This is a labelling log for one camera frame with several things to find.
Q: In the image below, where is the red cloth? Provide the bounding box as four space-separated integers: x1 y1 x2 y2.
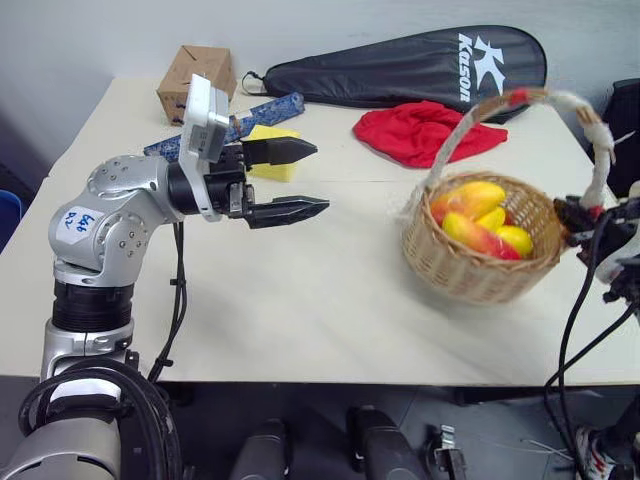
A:
352 99 509 170

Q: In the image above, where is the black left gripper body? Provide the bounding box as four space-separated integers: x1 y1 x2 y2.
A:
202 141 257 221

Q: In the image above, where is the black chair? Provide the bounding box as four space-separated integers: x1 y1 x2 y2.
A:
602 78 640 199

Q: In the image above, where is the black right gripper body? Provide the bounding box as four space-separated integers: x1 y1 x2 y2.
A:
594 199 640 262

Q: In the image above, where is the small yellow mango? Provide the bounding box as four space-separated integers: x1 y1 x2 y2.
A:
474 206 507 232

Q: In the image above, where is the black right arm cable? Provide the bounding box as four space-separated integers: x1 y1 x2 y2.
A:
543 214 636 454

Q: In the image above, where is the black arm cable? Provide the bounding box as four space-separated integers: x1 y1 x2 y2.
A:
543 214 636 454
147 219 191 384

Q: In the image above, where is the black Kason racket cover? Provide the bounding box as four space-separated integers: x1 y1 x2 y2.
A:
242 24 547 125

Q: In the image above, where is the dark rounded shape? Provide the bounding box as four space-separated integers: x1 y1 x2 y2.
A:
347 405 431 480
230 418 291 480

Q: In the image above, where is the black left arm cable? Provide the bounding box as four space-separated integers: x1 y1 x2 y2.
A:
147 219 191 384

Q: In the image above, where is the metal caster bracket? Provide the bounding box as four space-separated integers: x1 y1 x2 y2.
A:
433 424 469 480

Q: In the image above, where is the round yellow mango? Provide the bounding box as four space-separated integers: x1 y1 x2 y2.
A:
494 224 535 260

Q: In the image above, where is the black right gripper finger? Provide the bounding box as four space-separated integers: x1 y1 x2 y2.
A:
564 227 603 250
552 196 604 230

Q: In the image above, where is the blue bin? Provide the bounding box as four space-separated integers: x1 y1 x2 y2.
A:
0 188 22 251

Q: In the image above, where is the long blue patterned box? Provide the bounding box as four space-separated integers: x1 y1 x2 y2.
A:
143 92 306 157

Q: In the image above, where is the wicker basket with handle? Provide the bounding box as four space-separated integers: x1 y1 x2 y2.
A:
397 87 619 306

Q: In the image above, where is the brown cardboard box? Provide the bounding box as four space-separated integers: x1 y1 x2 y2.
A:
156 44 238 126

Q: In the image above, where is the large red yellow mango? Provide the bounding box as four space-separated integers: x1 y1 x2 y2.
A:
430 180 507 226

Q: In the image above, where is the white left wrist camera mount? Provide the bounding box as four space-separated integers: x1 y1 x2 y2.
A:
178 73 232 224

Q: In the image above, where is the thick black cable bundle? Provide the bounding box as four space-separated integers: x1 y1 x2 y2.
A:
17 357 184 480

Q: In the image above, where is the yellow sponge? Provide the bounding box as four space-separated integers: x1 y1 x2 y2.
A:
245 124 302 184

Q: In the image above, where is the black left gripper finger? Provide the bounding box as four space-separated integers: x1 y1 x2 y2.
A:
243 136 320 169
246 195 332 231

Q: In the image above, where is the white red sneaker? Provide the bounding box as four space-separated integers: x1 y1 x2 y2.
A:
573 425 620 480

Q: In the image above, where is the long red yellow mango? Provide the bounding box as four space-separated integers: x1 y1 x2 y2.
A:
441 211 524 261

